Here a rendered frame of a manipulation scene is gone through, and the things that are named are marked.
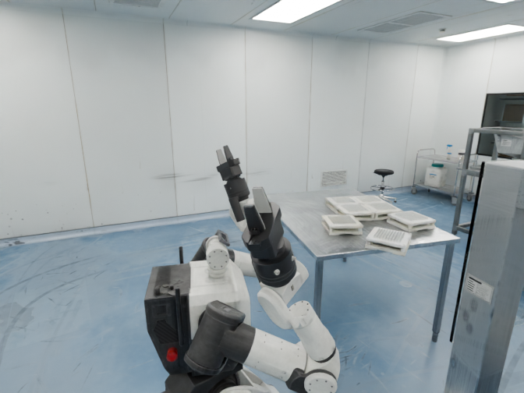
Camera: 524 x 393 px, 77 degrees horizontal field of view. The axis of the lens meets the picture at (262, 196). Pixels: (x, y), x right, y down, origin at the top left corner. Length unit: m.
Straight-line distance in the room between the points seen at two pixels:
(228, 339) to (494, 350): 0.54
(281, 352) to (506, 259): 0.53
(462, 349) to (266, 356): 0.42
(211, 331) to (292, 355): 0.21
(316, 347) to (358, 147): 5.92
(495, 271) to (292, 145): 5.26
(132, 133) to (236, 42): 2.03
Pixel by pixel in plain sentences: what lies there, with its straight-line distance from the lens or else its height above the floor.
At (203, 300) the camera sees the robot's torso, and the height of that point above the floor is 1.26.
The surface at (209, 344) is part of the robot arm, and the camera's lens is 0.87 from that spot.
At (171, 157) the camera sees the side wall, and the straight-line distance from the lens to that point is 5.13.
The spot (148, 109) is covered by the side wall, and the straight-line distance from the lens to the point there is 5.04.
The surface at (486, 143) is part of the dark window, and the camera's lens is 7.38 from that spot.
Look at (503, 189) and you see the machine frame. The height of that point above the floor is 1.66.
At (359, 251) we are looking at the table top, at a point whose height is 0.87.
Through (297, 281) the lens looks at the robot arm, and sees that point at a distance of 0.76.
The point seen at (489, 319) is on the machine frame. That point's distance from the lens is 0.69.
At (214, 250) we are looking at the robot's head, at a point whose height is 1.38.
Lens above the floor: 1.78
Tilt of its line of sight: 16 degrees down
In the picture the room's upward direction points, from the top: straight up
